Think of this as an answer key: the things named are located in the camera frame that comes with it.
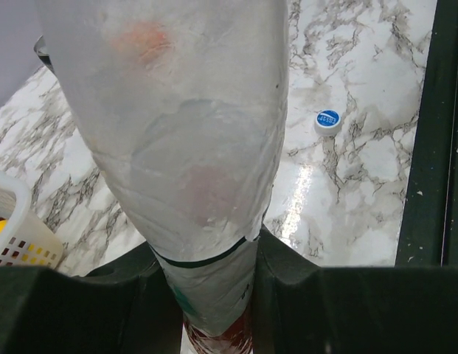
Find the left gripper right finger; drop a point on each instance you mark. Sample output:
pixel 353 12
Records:
pixel 299 307

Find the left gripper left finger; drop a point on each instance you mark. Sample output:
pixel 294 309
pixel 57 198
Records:
pixel 124 306

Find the bottle with red label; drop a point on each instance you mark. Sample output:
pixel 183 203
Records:
pixel 183 106

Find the blue white bottle cap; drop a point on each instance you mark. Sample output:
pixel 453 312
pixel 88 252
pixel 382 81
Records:
pixel 327 123

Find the white plastic basket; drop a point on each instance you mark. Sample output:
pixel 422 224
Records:
pixel 26 240

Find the black drink can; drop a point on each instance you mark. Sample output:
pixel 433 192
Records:
pixel 43 54

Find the black table front rail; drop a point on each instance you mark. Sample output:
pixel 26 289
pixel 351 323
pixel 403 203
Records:
pixel 422 232

